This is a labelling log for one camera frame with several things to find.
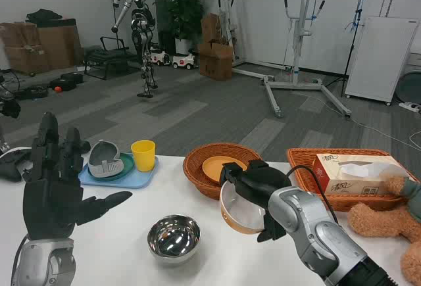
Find white lift stand wide legs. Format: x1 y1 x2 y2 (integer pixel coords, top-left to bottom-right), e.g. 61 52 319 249
261 0 352 119

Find white toy car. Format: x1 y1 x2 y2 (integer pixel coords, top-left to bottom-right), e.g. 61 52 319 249
172 49 199 70
150 49 172 67

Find white power strip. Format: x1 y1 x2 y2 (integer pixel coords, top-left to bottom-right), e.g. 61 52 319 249
398 101 421 113

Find white floor cable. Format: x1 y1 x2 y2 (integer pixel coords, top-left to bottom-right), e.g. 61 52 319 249
309 97 421 151

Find black flat case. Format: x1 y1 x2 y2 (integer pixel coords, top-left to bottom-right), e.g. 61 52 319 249
49 72 85 92

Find stainless steel bowl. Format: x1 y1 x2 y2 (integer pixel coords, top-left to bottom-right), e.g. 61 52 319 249
147 214 201 265

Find brown teddy bear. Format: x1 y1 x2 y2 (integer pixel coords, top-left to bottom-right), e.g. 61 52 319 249
347 176 421 286

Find silver black humanoid robot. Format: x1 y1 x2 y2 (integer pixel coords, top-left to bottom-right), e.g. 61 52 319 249
111 0 159 99

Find red white tissue box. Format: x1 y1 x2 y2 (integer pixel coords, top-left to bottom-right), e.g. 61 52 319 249
312 153 417 197

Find light blue plastic tray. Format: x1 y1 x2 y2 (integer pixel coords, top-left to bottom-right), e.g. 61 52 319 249
78 156 159 189

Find rectangular wicker basket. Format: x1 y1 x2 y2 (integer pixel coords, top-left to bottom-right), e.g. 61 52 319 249
286 147 418 213

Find white lift stand black grips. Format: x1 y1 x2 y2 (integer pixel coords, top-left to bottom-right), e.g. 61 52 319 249
216 0 276 80

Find white panel on wheels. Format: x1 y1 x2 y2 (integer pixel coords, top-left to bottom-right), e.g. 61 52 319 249
344 16 420 106

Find green potted plant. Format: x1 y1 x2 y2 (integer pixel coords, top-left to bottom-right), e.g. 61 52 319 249
154 0 207 55

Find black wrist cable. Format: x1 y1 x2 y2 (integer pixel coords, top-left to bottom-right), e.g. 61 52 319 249
286 164 340 225

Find black cloth bundle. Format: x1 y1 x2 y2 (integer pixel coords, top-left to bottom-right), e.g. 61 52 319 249
26 9 63 26

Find black white headset device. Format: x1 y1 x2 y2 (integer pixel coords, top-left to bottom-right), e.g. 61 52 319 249
0 147 34 181

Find open brown cardboard box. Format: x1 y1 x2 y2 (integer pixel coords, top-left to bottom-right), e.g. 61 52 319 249
198 41 235 82

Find tall narrow cardboard box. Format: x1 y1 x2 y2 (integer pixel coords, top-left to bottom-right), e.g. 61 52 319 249
201 12 222 45

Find orange white plastic bowl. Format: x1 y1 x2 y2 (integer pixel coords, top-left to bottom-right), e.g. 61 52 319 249
219 180 266 235

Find round wicker basket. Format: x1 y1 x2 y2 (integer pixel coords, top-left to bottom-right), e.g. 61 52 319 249
183 142 264 201

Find yellow plastic cup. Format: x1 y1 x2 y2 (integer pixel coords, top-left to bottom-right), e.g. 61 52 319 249
130 140 156 172

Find orange plastic plate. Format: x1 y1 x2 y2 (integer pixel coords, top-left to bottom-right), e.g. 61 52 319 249
201 156 248 187

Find large brown cardboard box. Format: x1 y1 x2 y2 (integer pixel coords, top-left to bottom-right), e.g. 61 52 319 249
0 18 85 75

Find black tripod stand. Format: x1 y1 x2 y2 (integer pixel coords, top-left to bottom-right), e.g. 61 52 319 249
325 9 363 98

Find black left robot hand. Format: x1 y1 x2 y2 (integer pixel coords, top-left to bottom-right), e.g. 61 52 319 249
22 112 133 241

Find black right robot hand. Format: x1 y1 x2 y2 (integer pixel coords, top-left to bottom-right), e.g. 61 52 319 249
220 160 292 243

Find grey slotted drain holder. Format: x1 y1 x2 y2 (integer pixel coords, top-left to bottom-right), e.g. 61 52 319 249
87 139 125 178

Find black metal bench frame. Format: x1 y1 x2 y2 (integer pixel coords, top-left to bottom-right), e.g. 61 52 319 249
84 36 139 81

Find green plastic plate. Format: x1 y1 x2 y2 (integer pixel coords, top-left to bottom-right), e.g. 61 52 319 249
86 153 135 181

